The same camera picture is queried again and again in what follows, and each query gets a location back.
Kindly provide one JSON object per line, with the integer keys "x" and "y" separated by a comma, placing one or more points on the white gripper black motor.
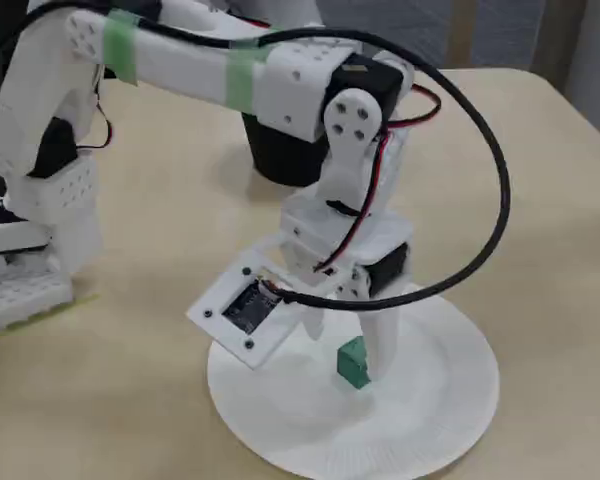
{"x": 387, "y": 239}

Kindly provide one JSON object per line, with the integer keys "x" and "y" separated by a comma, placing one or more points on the green cube block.
{"x": 352, "y": 365}

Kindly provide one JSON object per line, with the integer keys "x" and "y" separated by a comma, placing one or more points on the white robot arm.
{"x": 180, "y": 65}

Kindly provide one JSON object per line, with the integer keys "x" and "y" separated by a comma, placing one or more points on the white paper plate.
{"x": 430, "y": 400}

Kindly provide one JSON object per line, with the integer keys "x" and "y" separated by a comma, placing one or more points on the black round pot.
{"x": 280, "y": 160}

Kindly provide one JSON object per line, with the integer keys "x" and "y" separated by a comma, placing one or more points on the green tape strip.
{"x": 242, "y": 85}
{"x": 122, "y": 50}

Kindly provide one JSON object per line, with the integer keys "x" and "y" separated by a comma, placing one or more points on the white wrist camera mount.
{"x": 215, "y": 320}

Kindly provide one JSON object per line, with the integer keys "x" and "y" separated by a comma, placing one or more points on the white perforated base plate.
{"x": 30, "y": 295}

